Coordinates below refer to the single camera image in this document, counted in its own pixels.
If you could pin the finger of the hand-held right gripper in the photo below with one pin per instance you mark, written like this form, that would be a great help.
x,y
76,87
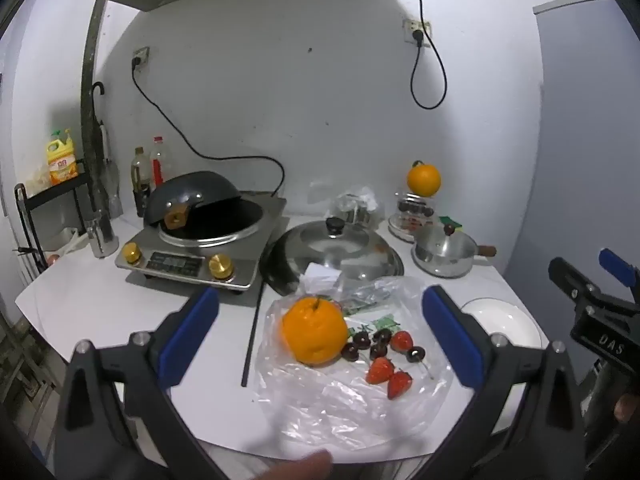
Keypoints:
x,y
617,265
572,282

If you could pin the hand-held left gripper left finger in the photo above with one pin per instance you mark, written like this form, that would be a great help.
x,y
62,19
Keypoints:
x,y
192,340

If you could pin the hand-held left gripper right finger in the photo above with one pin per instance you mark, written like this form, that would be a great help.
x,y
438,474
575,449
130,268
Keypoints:
x,y
450,340

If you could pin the red strawberry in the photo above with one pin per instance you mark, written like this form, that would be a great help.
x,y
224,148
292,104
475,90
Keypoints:
x,y
401,341
381,370
398,384

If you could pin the white bowl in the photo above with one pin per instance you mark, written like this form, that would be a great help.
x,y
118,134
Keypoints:
x,y
500,320

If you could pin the large orange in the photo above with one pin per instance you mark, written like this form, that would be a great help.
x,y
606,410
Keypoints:
x,y
315,332

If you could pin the clear printed plastic bag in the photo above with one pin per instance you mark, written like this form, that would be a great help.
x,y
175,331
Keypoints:
x,y
340,410

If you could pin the person's right hand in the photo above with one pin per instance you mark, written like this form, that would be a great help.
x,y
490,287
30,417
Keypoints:
x,y
629,407

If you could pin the person's left hand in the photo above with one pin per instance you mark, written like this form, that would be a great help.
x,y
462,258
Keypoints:
x,y
295,467

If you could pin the black rod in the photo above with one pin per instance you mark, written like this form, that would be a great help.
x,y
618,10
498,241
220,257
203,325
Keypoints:
x,y
252,335

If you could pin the small steel pot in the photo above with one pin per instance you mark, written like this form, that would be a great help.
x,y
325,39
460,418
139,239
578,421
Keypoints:
x,y
440,255

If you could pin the steel induction cooker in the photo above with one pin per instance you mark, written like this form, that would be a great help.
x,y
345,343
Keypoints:
x,y
250,240

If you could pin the steel cup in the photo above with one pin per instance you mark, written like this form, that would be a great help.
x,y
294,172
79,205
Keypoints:
x,y
102,240

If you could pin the glass jar with fruit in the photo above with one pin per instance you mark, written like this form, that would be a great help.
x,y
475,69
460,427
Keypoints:
x,y
412,210

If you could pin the grey refrigerator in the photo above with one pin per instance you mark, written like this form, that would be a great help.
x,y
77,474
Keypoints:
x,y
575,135

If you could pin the black wok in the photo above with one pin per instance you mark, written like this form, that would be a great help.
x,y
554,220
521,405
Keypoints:
x,y
200,187

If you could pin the bag of steel cups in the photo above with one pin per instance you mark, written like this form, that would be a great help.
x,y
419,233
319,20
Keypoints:
x,y
355,210

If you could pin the small orange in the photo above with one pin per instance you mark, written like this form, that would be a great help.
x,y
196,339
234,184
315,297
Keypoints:
x,y
424,179

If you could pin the dark oil bottle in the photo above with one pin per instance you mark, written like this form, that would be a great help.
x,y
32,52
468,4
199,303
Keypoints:
x,y
140,180

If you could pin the red cap bottle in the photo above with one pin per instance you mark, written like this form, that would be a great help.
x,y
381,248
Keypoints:
x,y
158,165

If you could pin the black metal rack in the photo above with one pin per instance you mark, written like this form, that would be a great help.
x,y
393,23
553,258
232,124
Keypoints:
x,y
50,194

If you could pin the yellow detergent bottle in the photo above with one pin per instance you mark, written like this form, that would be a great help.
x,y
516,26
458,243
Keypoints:
x,y
62,165

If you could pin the grey vertical pipe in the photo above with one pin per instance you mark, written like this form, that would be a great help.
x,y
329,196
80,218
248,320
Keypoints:
x,y
90,110

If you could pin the black hook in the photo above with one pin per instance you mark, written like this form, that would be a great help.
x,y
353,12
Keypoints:
x,y
96,87

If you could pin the wall socket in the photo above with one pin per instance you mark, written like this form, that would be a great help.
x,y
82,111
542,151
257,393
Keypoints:
x,y
411,27
144,52

